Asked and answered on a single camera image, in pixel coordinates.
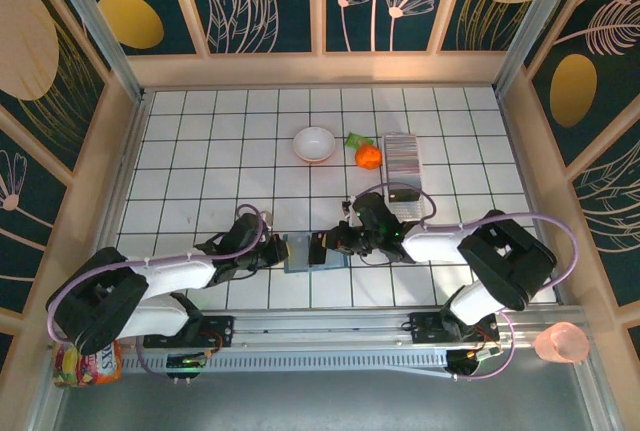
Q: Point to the orange toy fruit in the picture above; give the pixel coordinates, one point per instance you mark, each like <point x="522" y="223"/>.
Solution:
<point x="367" y="156"/>

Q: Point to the blue leather card holder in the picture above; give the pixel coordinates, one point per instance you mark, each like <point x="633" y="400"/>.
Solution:
<point x="299" y="251"/>

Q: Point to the black controller board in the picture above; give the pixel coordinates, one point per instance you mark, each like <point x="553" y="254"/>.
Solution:
<point x="470" y="361"/>
<point x="185" y="363"/>

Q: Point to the aluminium frame post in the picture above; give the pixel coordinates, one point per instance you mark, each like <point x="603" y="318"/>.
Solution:
<point x="100" y="36"/>
<point x="530" y="26"/>

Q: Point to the white bowl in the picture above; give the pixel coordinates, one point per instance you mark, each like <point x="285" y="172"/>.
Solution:
<point x="314" y="143"/>

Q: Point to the pink plastic cup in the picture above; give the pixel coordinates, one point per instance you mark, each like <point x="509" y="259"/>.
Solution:
<point x="560" y="343"/>

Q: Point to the colourful snack packet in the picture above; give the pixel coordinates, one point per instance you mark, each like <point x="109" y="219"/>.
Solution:
<point x="95" y="368"/>

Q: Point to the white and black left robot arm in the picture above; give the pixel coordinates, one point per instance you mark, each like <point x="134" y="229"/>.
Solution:
<point x="170" y="276"/>

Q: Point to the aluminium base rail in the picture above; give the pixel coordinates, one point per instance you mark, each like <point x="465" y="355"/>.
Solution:
<point x="320" y="328"/>

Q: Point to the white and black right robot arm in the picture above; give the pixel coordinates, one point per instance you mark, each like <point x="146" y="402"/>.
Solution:
<point x="440" y="246"/>

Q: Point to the aluminium table side rail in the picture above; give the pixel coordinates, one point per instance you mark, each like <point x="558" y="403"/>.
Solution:
<point x="120" y="186"/>
<point x="530" y="186"/>

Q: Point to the green packet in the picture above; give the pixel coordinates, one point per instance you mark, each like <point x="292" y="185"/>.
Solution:
<point x="356" y="139"/>

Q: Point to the clear acrylic card rack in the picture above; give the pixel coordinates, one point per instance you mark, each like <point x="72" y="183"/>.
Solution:
<point x="407" y="211"/>

